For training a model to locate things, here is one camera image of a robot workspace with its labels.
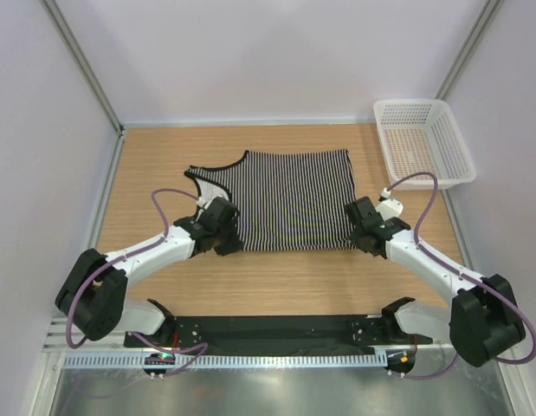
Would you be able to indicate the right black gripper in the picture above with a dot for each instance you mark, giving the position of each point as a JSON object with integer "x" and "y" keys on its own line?
{"x": 354, "y": 238}

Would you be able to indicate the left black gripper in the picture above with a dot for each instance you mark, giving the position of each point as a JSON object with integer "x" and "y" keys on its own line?
{"x": 235, "y": 244}

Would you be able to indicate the black white striped tank top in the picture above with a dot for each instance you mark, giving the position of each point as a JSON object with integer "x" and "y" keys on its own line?
{"x": 286, "y": 202}

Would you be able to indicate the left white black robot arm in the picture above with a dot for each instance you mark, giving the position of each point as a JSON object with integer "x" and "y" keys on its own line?
{"x": 93, "y": 296}

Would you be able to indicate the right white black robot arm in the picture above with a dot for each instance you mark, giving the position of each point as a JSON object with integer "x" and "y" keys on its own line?
{"x": 480, "y": 321}

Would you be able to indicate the white plastic basket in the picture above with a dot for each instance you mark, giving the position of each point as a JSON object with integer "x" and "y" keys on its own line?
{"x": 422, "y": 135}

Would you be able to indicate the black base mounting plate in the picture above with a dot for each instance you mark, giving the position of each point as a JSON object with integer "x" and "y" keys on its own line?
{"x": 277, "y": 329}

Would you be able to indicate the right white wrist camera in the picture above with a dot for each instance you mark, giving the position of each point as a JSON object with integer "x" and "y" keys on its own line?
{"x": 388, "y": 207}

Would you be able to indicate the slotted white cable duct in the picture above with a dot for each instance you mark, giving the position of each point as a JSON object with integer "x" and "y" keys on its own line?
{"x": 150, "y": 360}

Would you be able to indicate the right aluminium frame post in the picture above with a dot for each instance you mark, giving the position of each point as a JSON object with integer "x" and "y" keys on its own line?
{"x": 482, "y": 23}

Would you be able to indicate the aluminium frame post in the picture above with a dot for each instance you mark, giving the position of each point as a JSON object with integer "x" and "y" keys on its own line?
{"x": 75, "y": 50}
{"x": 482, "y": 23}

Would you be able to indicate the left aluminium frame post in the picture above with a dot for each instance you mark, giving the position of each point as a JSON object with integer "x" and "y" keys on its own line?
{"x": 75, "y": 50}

